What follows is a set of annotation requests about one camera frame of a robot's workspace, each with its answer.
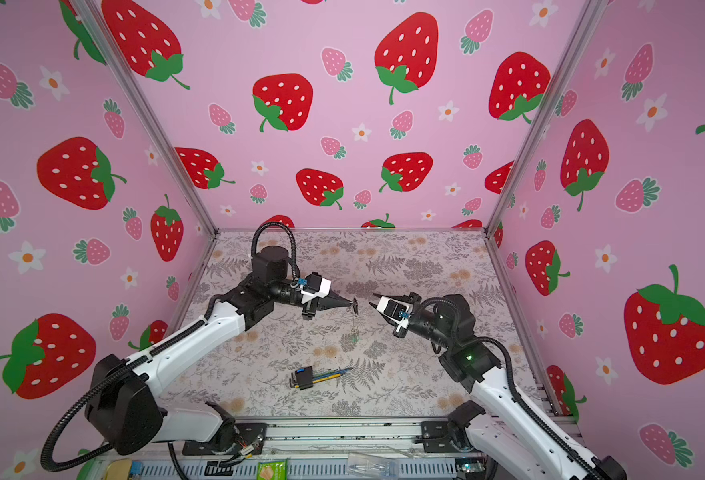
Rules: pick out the green snack packet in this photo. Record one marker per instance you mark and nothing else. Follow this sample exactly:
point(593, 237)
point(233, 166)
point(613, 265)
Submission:
point(273, 470)

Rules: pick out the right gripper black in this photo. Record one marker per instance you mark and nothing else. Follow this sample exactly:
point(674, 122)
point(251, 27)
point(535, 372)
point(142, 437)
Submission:
point(400, 334)

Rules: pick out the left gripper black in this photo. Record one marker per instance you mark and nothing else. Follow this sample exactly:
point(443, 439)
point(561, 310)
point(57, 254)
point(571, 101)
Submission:
point(324, 305)

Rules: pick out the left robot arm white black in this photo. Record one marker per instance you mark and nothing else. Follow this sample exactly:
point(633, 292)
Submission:
point(122, 403)

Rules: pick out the aluminium rail frame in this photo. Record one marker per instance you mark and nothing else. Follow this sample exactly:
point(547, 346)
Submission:
point(316, 448)

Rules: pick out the black connector with coloured wires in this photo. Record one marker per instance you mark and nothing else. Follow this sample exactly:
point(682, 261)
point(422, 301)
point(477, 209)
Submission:
point(305, 377)

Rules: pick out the clear plastic bag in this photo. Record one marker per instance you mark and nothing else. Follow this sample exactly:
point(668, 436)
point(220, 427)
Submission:
point(372, 467)

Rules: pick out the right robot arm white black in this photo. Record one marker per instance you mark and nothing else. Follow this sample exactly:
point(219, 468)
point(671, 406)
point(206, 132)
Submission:
point(511, 429)

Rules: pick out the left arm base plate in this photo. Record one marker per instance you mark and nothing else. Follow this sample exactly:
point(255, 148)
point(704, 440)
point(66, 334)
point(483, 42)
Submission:
point(230, 440)

